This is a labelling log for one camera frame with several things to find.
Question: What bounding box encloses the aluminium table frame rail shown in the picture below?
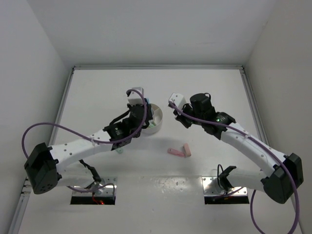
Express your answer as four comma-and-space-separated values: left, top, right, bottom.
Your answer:
19, 65, 261, 234

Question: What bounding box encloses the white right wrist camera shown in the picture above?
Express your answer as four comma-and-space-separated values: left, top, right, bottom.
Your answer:
168, 93, 187, 110

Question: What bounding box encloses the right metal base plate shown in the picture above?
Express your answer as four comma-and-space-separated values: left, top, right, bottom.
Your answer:
201, 176, 248, 198

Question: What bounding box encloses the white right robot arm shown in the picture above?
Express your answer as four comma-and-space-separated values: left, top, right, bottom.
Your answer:
168, 93, 304, 204

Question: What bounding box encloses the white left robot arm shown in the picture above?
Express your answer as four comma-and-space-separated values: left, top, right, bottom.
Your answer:
24, 103, 153, 195

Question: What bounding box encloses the pink eraser block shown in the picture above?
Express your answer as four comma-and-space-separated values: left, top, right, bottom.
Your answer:
183, 143, 192, 157

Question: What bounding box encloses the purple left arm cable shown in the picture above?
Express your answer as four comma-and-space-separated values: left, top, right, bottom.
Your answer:
21, 89, 148, 193

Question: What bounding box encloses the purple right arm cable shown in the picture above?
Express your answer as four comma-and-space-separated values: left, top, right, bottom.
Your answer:
168, 101, 300, 234

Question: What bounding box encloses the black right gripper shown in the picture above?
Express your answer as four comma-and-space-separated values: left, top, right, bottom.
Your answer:
173, 102, 204, 129

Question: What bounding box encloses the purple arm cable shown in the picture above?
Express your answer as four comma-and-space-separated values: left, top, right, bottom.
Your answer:
168, 101, 300, 234
21, 89, 148, 193

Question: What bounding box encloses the metal base plate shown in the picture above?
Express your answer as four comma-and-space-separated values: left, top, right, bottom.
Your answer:
68, 177, 117, 197
201, 176, 248, 198

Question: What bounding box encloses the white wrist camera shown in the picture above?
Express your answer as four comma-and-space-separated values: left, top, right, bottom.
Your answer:
168, 93, 187, 110
126, 87, 144, 106

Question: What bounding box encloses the pink highlighter pen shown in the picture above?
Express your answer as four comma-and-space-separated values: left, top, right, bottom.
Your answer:
167, 148, 185, 157

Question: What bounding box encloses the white round divided organizer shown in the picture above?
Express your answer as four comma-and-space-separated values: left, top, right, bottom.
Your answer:
142, 103, 163, 135

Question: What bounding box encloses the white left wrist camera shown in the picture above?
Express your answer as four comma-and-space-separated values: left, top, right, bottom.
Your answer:
126, 87, 144, 106

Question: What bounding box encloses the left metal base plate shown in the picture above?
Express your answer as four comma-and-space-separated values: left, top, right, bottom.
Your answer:
68, 177, 117, 197

